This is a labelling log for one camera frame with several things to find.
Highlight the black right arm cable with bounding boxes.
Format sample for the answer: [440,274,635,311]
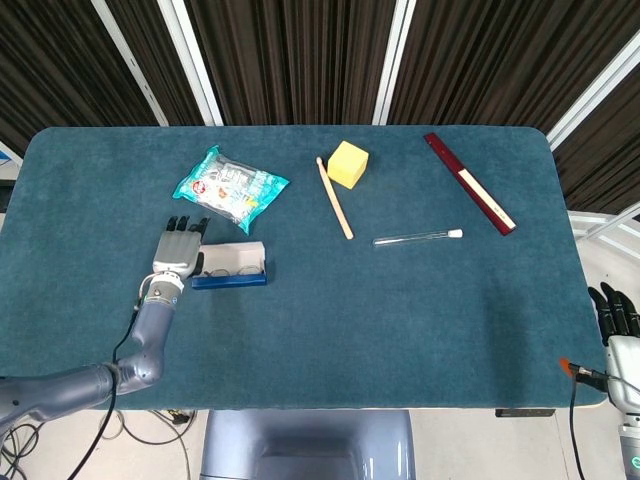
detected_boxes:
[567,363,614,480]

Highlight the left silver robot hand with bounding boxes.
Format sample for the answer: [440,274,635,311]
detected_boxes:
[151,214,211,281]

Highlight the black power plug with cable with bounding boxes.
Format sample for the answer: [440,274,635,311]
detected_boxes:
[102,408,199,466]

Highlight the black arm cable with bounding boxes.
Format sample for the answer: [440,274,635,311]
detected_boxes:
[64,299,144,480]
[567,363,614,480]

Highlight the dark brown pleated curtain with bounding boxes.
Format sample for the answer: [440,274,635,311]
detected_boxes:
[0,0,640,211]

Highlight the wide white frame post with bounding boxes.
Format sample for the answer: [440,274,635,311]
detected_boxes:
[157,0,225,127]

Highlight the teal snack bag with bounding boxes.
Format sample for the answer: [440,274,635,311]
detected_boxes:
[172,144,291,236]

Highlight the teal table cloth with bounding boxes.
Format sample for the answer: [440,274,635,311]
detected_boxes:
[0,124,609,412]

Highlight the glass test tube white stopper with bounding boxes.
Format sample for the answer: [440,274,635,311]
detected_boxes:
[371,228,464,250]

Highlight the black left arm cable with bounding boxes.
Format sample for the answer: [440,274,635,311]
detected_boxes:
[64,299,144,480]

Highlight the thin white frame post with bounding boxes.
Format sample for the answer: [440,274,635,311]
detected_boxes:
[91,0,170,127]

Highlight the black table control panel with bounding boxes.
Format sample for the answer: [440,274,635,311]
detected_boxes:
[494,408,556,419]

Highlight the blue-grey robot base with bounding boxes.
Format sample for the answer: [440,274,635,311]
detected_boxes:
[199,409,416,480]

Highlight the yellow cube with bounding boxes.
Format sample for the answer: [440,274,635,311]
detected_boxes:
[326,140,371,190]

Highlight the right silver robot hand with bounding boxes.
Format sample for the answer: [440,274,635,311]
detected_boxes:
[587,282,640,416]

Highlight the thin-framed eyeglasses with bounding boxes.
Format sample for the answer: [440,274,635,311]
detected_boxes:
[202,264,264,279]

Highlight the blue glasses case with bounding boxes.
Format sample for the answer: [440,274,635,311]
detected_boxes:
[191,240,270,291]

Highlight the wooden drumstick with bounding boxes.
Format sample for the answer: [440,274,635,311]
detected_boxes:
[315,156,355,240]

